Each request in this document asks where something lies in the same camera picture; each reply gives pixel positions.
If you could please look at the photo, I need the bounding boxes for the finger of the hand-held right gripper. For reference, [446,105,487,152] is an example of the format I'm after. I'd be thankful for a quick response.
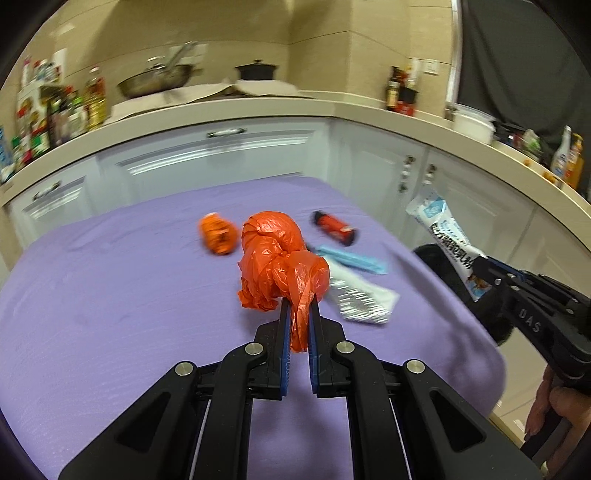
[487,257,579,304]
[472,256,520,308]

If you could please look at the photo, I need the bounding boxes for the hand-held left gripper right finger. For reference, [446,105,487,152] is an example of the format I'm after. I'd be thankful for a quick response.
[307,300,543,480]

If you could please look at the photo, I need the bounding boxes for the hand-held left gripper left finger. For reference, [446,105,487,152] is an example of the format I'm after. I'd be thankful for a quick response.
[58,302,293,480]

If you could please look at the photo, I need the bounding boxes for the black-lined trash bin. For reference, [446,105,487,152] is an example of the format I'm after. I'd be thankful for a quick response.
[412,244,513,347]

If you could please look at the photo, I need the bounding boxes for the white printed sachet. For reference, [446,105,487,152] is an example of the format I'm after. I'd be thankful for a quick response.
[405,185,488,303]

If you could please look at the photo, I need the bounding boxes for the orange plastic bag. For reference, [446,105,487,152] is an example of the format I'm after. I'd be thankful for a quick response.
[237,211,329,354]

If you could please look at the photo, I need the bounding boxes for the person's right hand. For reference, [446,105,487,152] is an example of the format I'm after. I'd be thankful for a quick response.
[524,366,591,435]

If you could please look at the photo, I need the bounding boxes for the silver foil packet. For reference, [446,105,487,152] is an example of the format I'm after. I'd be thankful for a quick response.
[330,268,400,326]

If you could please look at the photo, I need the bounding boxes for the light blue flat packet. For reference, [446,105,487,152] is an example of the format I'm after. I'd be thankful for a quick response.
[314,244,389,276]

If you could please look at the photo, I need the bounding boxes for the yellow pump bottle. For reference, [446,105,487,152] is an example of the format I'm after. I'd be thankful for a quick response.
[566,134,586,188]

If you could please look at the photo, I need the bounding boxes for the white spray bottle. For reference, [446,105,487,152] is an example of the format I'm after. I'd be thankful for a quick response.
[550,126,573,178]

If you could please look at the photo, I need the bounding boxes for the small red black bottle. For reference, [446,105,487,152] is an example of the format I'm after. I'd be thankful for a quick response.
[310,210,358,245]

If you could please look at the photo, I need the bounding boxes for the green white packets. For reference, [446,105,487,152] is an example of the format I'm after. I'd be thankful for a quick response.
[522,129,544,163]

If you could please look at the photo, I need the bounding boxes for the small orange crumpled packet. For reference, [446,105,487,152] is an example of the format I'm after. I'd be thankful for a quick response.
[198,212,239,256]

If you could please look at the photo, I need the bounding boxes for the purple tablecloth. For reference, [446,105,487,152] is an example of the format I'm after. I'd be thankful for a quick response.
[0,175,506,480]

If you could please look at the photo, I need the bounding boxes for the white plastic food container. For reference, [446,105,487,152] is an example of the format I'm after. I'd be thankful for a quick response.
[450,104,497,145]

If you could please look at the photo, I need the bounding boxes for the dark curtain cloth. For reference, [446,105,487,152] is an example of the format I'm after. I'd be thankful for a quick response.
[455,0,591,153]

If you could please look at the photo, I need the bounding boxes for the dark olive oil bottle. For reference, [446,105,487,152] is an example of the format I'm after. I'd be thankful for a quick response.
[386,66,402,112]

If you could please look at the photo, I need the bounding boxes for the beige stone kitchen countertop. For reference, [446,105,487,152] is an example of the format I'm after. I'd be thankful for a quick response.
[0,95,591,220]

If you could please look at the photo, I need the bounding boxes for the beige stove cover cloth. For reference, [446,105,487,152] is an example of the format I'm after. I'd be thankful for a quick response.
[111,80,319,121]

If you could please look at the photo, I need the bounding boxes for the black lidded pot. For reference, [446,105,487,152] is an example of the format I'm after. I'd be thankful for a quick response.
[234,59,280,84]

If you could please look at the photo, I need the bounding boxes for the metal wok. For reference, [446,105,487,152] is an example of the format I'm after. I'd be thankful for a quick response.
[116,41,195,100]

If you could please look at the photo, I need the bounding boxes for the yellow cooking oil bottle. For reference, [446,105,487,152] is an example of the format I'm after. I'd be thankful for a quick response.
[83,67,107,132]

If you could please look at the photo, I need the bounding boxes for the group of seasoning bottles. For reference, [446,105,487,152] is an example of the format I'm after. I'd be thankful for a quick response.
[0,55,88,182]

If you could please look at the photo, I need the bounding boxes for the white paper towel roll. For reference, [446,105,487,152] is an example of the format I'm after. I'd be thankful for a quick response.
[52,48,70,83]

